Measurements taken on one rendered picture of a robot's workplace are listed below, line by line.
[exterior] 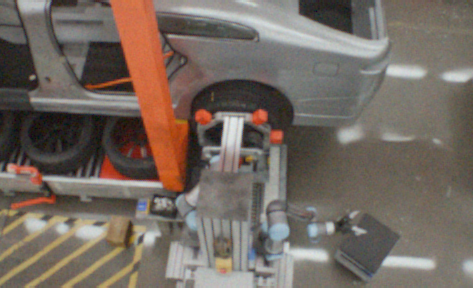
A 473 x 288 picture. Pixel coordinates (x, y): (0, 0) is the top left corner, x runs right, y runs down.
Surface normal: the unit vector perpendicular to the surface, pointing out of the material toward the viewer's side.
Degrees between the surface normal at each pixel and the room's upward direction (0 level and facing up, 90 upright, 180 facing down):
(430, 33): 0
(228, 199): 0
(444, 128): 0
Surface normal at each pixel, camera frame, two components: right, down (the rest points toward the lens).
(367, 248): 0.00, -0.50
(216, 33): -0.04, 0.58
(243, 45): -0.06, 0.74
